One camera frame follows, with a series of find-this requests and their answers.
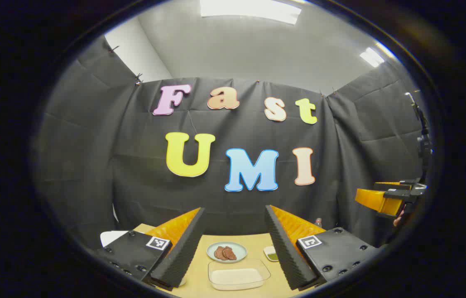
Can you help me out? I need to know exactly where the large ceiling light panel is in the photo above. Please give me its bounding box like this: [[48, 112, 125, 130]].
[[200, 0, 302, 24]]

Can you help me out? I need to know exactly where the small ceiling light panel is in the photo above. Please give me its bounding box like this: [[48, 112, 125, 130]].
[[359, 47, 384, 67]]

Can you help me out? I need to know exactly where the white rice cooker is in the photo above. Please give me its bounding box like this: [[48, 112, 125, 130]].
[[100, 230, 130, 248]]

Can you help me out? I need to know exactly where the pale green plate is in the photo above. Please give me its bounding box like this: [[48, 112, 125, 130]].
[[207, 242, 248, 264]]

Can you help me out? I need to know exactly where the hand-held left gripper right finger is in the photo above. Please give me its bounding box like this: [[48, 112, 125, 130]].
[[264, 205, 382, 290]]

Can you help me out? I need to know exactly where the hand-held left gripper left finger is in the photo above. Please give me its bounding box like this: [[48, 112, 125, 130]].
[[94, 207, 207, 290]]

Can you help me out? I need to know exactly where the clear rice tray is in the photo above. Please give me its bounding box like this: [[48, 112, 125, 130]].
[[208, 259, 271, 291]]

